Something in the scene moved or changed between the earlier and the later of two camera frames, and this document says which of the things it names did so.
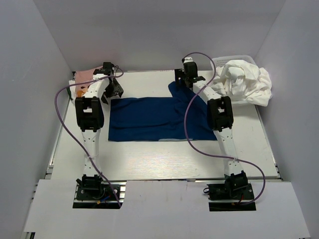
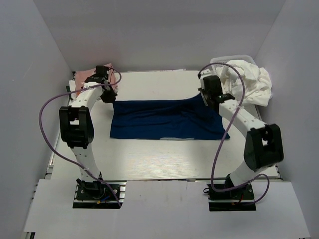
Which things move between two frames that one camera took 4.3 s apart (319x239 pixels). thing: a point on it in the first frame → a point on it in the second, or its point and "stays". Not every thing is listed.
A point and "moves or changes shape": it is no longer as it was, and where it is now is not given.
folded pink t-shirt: [82, 76] stays
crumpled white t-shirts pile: [241, 81] stays
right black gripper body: [180, 73] → [205, 95]
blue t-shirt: [160, 118] moves or changes shape
